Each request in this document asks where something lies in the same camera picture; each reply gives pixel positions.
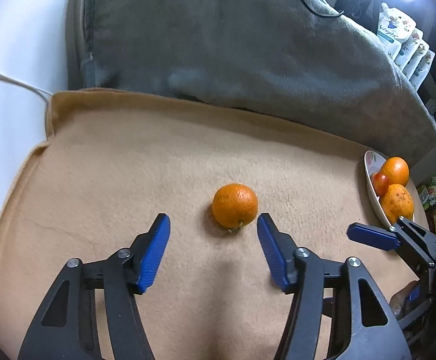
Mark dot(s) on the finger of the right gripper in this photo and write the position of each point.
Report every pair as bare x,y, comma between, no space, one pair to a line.
378,238
413,293

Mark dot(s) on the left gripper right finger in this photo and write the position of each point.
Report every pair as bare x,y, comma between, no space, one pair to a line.
363,325

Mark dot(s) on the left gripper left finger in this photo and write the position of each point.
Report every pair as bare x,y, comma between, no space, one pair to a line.
65,324

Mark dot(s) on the red tomato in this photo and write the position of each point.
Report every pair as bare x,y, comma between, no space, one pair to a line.
380,183

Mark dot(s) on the small orange mandarin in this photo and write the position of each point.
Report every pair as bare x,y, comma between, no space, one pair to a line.
234,206

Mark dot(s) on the large spotted orange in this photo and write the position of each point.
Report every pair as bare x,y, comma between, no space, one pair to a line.
397,202

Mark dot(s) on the green package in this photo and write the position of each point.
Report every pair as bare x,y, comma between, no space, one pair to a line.
427,193

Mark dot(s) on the large smooth orange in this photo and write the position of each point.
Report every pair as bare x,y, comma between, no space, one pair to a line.
396,170

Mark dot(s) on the floral white plate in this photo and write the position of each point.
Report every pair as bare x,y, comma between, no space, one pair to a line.
372,163

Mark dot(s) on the white refill pouch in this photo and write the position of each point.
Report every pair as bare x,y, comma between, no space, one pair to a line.
420,73
394,27
412,45
419,54

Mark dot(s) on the tan fleece mat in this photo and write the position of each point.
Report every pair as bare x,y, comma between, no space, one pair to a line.
113,161

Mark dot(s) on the white refill pouch front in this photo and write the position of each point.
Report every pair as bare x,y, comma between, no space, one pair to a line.
394,27

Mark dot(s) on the grey cushion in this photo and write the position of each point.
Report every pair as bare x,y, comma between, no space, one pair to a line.
294,59

